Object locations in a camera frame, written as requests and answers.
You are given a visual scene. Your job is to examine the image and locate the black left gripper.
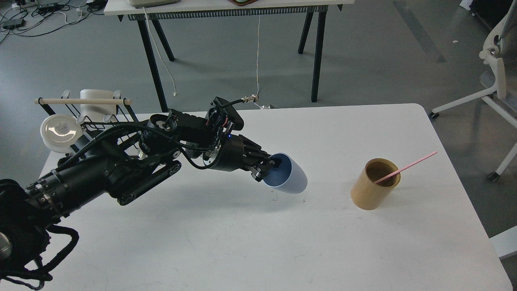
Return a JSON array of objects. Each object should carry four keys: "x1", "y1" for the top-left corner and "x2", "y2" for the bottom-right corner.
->
[{"x1": 204, "y1": 134, "x2": 282, "y2": 182}]

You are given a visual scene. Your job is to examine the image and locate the light blue cup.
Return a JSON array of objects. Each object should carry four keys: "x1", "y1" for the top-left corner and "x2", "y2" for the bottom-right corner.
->
[{"x1": 263, "y1": 153, "x2": 308, "y2": 194}]

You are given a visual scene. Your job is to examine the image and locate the pink chopstick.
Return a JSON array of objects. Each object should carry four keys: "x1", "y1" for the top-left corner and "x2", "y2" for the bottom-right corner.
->
[{"x1": 374, "y1": 151, "x2": 438, "y2": 184}]

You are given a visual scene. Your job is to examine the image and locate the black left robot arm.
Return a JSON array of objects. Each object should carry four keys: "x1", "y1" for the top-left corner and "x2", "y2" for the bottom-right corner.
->
[{"x1": 0, "y1": 97, "x2": 287, "y2": 290}]

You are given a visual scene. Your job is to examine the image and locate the wooden cylindrical holder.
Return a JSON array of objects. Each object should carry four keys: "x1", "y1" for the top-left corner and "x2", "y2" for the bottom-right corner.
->
[{"x1": 350, "y1": 158, "x2": 401, "y2": 210}]

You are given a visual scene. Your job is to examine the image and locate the white mug on rack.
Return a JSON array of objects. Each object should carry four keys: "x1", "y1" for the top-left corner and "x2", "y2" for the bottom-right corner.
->
[{"x1": 80, "y1": 90, "x2": 117, "y2": 123}]

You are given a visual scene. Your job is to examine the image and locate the white background table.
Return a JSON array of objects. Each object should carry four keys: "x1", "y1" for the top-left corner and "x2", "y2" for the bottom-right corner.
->
[{"x1": 103, "y1": 0, "x2": 355, "y2": 113}]

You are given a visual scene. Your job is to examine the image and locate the wooden dowel rod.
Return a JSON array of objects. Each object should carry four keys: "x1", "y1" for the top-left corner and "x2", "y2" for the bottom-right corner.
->
[{"x1": 34, "y1": 98, "x2": 132, "y2": 106}]

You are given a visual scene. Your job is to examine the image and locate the white office chair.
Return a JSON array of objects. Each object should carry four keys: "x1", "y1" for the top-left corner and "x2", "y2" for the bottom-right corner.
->
[{"x1": 428, "y1": 8, "x2": 517, "y2": 181}]

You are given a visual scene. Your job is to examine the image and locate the white hanging cable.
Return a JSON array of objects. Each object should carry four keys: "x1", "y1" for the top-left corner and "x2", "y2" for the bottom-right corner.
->
[
  {"x1": 142, "y1": 7, "x2": 179, "y2": 97},
  {"x1": 253, "y1": 15, "x2": 265, "y2": 110}
]

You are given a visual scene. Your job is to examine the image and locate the black wire dish rack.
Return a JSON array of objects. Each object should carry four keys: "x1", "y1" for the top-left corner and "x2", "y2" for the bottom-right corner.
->
[{"x1": 34, "y1": 90, "x2": 138, "y2": 130}]

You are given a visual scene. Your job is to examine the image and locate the floor cables and adapters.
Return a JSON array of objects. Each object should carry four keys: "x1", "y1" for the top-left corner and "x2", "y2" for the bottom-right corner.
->
[{"x1": 0, "y1": 0, "x2": 109, "y2": 43}]

